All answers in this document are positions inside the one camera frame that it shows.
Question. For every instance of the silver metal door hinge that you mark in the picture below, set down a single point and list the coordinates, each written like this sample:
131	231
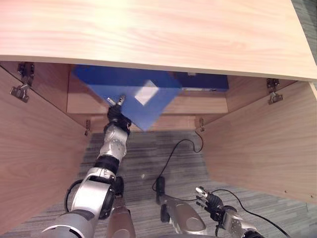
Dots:
87	127
201	124
273	92
22	83

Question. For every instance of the robot leg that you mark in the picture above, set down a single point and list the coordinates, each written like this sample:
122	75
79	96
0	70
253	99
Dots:
184	215
121	218

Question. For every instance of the robot left leg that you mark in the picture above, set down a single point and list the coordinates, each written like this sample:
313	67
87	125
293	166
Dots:
121	218

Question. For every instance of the wooden cabinet door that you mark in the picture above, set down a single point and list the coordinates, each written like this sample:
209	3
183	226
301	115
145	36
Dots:
37	148
260	141

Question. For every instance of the blue folder with white label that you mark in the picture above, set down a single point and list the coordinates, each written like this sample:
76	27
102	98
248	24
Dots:
128	84

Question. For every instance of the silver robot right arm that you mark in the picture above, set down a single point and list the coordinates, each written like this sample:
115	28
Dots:
235	223

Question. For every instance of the light wooden office cabinet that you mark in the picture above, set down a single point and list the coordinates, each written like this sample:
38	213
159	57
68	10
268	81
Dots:
153	32

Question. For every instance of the dark blue folder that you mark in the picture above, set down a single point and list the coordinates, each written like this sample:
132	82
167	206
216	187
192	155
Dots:
205	81

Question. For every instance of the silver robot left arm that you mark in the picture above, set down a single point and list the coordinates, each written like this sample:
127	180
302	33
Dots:
99	183

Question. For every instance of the robot right leg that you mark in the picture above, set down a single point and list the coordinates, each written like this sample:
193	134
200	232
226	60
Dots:
184	215

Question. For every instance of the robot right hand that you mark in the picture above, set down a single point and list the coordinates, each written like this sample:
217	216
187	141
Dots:
213	202

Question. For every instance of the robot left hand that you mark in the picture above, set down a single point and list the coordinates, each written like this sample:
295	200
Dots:
116	112

